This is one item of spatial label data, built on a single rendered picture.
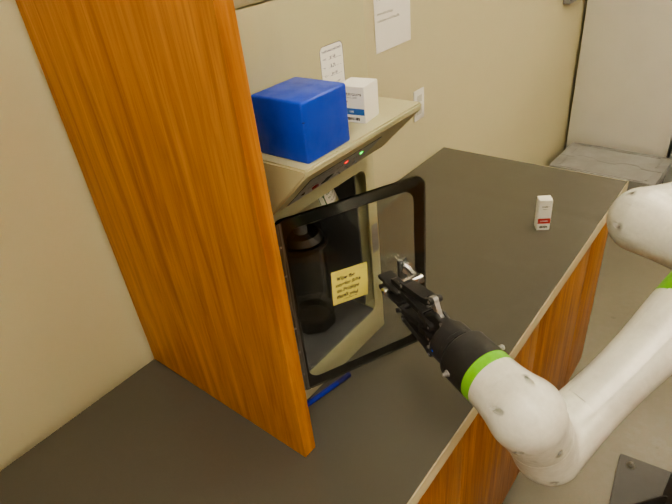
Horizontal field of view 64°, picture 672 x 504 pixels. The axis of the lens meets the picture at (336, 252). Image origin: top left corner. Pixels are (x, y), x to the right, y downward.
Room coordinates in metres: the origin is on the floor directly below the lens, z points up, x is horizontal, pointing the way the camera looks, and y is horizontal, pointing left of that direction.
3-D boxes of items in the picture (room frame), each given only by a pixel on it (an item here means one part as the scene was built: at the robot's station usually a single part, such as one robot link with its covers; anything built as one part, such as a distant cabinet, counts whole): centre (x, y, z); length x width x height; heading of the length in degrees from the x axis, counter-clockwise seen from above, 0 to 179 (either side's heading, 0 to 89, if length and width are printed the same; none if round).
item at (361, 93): (0.88, -0.07, 1.54); 0.05 x 0.05 x 0.06; 56
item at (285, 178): (0.85, -0.03, 1.46); 0.32 x 0.11 x 0.10; 138
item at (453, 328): (0.66, -0.16, 1.20); 0.09 x 0.07 x 0.08; 23
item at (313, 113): (0.78, 0.03, 1.56); 0.10 x 0.10 x 0.09; 48
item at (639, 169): (2.95, -1.74, 0.17); 0.60 x 0.42 x 0.33; 46
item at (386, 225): (0.83, -0.04, 1.19); 0.30 x 0.01 x 0.40; 113
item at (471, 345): (0.59, -0.20, 1.20); 0.12 x 0.06 x 0.09; 113
